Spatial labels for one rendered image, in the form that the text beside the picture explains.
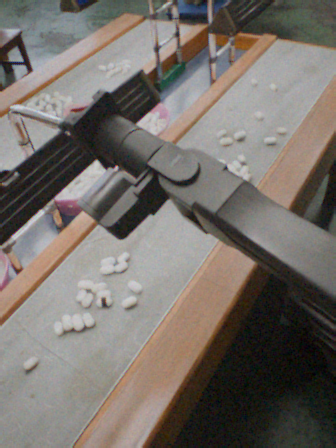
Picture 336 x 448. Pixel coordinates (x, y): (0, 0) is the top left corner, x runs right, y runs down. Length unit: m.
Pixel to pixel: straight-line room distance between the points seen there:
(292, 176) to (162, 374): 0.63
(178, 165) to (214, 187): 0.05
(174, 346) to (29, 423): 0.30
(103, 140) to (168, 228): 0.55
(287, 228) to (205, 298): 0.51
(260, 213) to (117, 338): 0.56
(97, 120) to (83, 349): 0.51
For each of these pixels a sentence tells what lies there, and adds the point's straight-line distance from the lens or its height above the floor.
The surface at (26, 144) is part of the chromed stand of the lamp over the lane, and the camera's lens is 0.91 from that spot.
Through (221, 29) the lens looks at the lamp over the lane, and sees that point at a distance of 1.19.
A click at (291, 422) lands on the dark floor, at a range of 1.59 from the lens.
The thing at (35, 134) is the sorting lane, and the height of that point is 0.74.
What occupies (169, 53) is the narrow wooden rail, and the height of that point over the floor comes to 0.76.
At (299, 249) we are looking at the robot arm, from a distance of 0.37.
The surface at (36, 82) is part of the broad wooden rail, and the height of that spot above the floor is 0.76.
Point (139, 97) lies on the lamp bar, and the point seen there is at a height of 1.08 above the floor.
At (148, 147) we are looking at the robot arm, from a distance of 0.47.
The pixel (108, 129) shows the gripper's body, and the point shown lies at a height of 1.23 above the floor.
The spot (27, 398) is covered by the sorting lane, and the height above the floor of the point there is 0.74.
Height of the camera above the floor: 1.50
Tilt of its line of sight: 47 degrees down
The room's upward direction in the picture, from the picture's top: 9 degrees counter-clockwise
